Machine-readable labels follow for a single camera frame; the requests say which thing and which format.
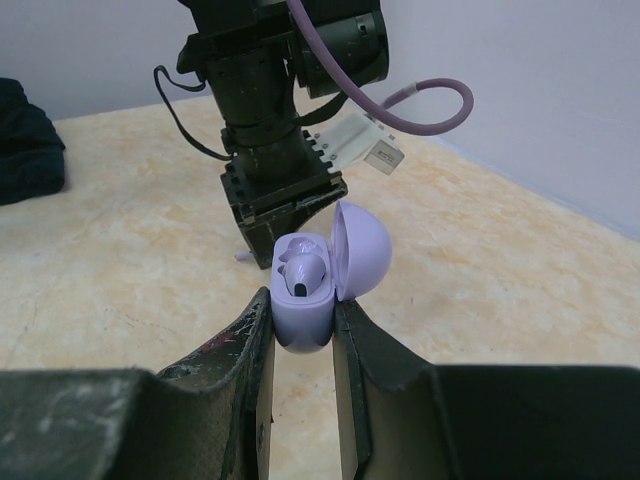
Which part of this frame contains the dark blue cloth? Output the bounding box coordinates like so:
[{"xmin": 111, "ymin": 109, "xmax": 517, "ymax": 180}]
[{"xmin": 1, "ymin": 78, "xmax": 66, "ymax": 205}]

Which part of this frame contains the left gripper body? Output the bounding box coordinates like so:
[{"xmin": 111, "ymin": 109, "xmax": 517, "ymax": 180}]
[{"xmin": 221, "ymin": 144, "xmax": 348, "ymax": 270}]

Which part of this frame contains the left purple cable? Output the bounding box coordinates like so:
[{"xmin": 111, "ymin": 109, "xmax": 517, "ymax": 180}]
[{"xmin": 288, "ymin": 0, "xmax": 475, "ymax": 136}]

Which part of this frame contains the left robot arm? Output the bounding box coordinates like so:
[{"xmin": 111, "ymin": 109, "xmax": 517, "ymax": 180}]
[{"xmin": 176, "ymin": 0, "xmax": 348, "ymax": 269}]

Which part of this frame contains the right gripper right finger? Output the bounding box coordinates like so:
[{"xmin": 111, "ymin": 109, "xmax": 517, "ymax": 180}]
[{"xmin": 332, "ymin": 301, "xmax": 639, "ymax": 479}]

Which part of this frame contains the purple earbud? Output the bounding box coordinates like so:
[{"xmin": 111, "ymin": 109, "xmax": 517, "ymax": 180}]
[
  {"xmin": 235, "ymin": 251, "xmax": 253, "ymax": 261},
  {"xmin": 280, "ymin": 253, "xmax": 327, "ymax": 297}
]

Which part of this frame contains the purple earbud charging case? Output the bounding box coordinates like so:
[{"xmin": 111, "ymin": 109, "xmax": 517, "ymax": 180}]
[{"xmin": 269, "ymin": 201, "xmax": 392, "ymax": 354}]

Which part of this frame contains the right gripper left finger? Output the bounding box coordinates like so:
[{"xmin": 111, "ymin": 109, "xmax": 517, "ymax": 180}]
[{"xmin": 1, "ymin": 288, "xmax": 275, "ymax": 479}]

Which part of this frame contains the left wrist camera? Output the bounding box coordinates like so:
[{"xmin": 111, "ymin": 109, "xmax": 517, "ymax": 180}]
[{"xmin": 312, "ymin": 113, "xmax": 405, "ymax": 175}]

